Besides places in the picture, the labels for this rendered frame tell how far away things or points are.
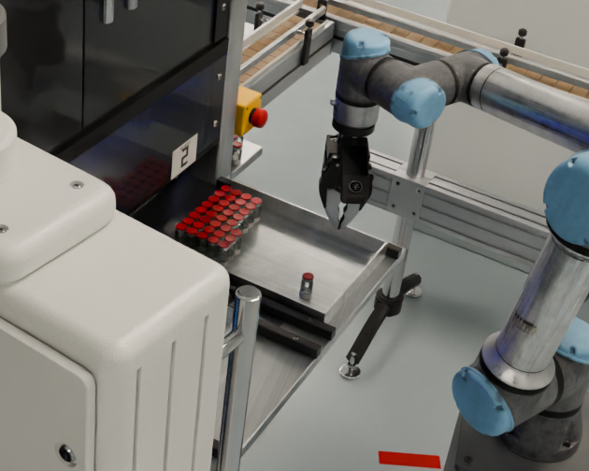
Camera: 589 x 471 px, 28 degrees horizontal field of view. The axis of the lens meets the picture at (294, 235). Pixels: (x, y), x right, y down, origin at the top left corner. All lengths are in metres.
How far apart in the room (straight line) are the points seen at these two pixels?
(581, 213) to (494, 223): 1.50
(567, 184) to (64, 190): 0.74
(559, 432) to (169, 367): 1.09
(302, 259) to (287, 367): 0.30
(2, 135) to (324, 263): 1.20
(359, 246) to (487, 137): 1.47
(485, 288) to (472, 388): 1.89
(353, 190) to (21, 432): 0.96
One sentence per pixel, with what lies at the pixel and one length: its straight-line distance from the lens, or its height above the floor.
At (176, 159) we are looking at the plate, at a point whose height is 1.03.
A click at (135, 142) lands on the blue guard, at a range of 1.99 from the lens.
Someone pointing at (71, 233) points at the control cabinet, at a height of 1.57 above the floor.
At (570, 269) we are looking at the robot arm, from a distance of 1.65.
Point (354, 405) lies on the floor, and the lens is 3.19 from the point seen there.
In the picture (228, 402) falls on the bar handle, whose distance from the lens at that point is 1.20.
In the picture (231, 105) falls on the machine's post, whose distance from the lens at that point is 2.28.
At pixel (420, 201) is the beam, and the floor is 0.50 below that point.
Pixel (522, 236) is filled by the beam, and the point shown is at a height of 0.51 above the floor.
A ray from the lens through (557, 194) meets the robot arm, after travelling 1.58.
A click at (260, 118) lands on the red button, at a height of 1.00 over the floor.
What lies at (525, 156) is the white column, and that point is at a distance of 3.62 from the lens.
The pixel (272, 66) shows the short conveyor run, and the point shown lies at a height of 0.93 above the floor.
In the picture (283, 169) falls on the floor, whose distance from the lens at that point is 4.07.
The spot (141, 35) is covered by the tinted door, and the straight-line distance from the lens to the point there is 1.92.
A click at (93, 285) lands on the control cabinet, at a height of 1.55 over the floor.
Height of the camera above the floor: 2.18
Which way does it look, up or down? 35 degrees down
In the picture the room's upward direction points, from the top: 8 degrees clockwise
